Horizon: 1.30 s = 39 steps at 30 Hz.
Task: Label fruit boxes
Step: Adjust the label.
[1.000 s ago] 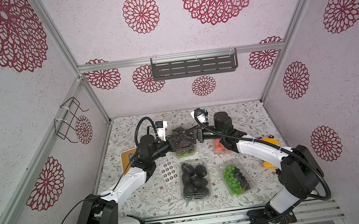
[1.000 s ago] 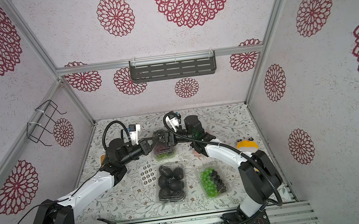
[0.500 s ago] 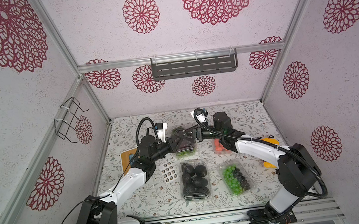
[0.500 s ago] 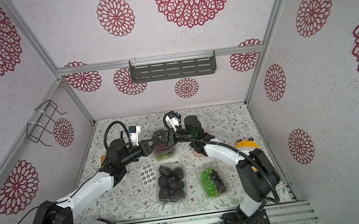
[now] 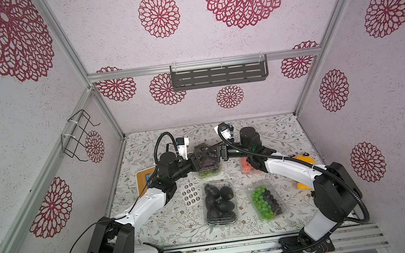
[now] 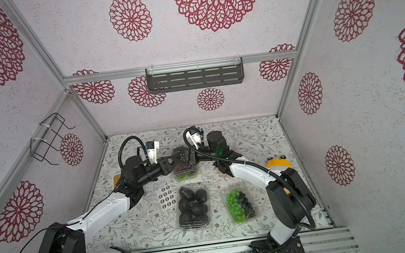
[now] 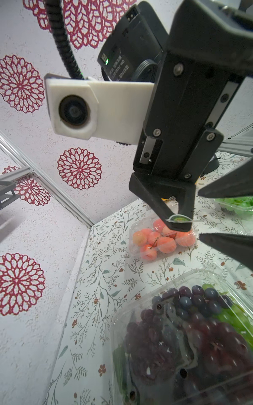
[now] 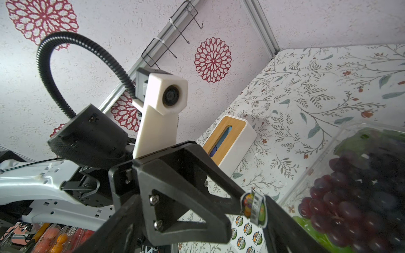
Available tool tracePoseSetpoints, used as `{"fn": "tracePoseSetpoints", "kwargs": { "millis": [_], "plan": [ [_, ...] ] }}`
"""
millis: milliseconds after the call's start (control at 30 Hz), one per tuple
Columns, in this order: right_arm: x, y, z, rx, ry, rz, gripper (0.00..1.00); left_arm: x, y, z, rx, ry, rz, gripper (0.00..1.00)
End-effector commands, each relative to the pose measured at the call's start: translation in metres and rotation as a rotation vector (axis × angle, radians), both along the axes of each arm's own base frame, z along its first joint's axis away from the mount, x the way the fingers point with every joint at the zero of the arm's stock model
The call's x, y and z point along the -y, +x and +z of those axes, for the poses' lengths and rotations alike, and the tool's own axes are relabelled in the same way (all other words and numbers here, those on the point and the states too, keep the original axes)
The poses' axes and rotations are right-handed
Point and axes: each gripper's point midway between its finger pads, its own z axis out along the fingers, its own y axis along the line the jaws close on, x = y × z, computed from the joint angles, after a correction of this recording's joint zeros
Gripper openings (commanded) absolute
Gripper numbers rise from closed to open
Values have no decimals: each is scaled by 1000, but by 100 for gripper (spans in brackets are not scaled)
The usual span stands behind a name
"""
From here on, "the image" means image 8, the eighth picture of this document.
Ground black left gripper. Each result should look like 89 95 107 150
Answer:
109 141 245 246

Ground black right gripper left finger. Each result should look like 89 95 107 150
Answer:
74 195 152 253

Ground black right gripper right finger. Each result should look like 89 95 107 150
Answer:
263 196 328 253

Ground sticker label sheet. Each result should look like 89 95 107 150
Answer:
230 215 264 253

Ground single round fruit sticker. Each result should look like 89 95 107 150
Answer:
240 190 268 228

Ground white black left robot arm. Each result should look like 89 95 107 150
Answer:
1 105 244 252

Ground stacked fruit boxes background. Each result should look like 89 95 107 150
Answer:
1 222 94 253

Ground white wooden tissue box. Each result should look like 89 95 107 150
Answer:
203 116 257 177

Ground clear box purple grapes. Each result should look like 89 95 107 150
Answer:
280 123 405 253

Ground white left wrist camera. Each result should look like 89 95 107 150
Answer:
132 67 188 159

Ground black wire wall rack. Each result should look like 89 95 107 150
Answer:
141 0 204 69

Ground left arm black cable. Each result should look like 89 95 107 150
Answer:
36 31 138 119

